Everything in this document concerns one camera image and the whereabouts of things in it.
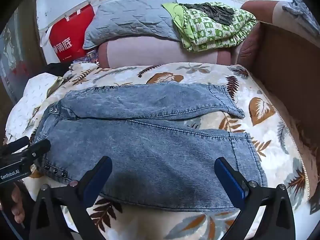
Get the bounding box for dark crumpled cloth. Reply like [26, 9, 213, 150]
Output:
[184, 2, 237, 26]

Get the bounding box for brown cardboard box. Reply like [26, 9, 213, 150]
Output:
[252, 21, 320, 130]

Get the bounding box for grey crumpled cloth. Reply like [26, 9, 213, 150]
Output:
[281, 0, 313, 28]

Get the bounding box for blue denim pants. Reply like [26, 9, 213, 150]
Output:
[32, 84, 268, 213]

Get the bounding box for green patterned quilt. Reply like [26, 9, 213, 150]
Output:
[161, 2, 258, 52]

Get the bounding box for leaf print blanket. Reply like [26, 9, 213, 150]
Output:
[5, 62, 313, 240]

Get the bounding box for person's left hand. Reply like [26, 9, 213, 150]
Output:
[11, 184, 25, 223]

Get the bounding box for white printed sheet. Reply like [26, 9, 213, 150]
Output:
[6, 72, 63, 140]

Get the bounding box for clear plastic packaging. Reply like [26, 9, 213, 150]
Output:
[72, 50, 100, 64]

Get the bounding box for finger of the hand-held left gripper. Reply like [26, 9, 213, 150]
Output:
[21, 139, 52, 162]
[0, 136, 29, 155]

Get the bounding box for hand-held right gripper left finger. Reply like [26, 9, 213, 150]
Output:
[29, 156, 113, 240]

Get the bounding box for grey quilted pillow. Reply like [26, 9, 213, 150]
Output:
[82, 0, 185, 50]

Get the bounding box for wooden door with glass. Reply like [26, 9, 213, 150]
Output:
[0, 5, 50, 105]

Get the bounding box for red shopping bag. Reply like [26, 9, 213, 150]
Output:
[40, 4, 97, 64]

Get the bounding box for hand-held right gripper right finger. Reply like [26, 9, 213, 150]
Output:
[214, 157, 296, 240]

